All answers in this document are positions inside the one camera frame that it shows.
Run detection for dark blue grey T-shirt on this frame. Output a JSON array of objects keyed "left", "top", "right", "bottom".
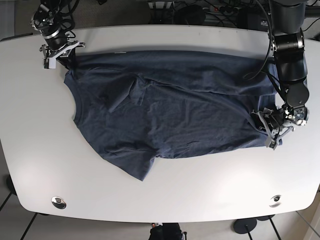
[{"left": 64, "top": 51, "right": 276, "bottom": 180}]

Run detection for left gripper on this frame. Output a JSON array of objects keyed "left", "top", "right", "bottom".
[{"left": 251, "top": 107, "right": 295, "bottom": 140}]

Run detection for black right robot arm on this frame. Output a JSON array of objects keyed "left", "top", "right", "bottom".
[{"left": 31, "top": 0, "right": 86, "bottom": 70}]

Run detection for right silver table grommet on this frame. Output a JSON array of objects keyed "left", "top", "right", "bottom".
[{"left": 268, "top": 195, "right": 282, "bottom": 208}]

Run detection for left silver table grommet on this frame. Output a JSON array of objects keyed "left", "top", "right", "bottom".
[{"left": 51, "top": 196, "right": 67, "bottom": 210}]

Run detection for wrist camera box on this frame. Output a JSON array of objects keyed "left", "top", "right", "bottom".
[
  {"left": 43, "top": 57, "right": 57, "bottom": 70},
  {"left": 264, "top": 136, "right": 282, "bottom": 150}
]

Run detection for black trousers of person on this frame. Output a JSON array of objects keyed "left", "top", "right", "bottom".
[{"left": 149, "top": 222, "right": 184, "bottom": 240}]

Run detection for tangled black cables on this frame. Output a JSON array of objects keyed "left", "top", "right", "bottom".
[{"left": 147, "top": 0, "right": 273, "bottom": 31}]

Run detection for silver table grommet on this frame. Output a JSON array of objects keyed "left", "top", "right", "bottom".
[
  {"left": 51, "top": 196, "right": 67, "bottom": 210},
  {"left": 268, "top": 195, "right": 282, "bottom": 208}
]

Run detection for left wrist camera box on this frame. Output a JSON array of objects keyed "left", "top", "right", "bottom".
[{"left": 264, "top": 136, "right": 282, "bottom": 150}]

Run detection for black power adapter box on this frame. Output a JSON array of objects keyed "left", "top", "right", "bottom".
[{"left": 173, "top": 4, "right": 206, "bottom": 26}]

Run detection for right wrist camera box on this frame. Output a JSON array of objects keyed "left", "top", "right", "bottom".
[{"left": 43, "top": 57, "right": 57, "bottom": 70}]

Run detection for black round stand base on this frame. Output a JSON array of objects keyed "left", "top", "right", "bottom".
[{"left": 233, "top": 218, "right": 257, "bottom": 235}]

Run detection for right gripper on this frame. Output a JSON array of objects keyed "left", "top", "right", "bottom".
[{"left": 39, "top": 40, "right": 86, "bottom": 70}]

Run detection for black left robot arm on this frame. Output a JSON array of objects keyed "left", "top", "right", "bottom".
[{"left": 256, "top": 0, "right": 310, "bottom": 149}]

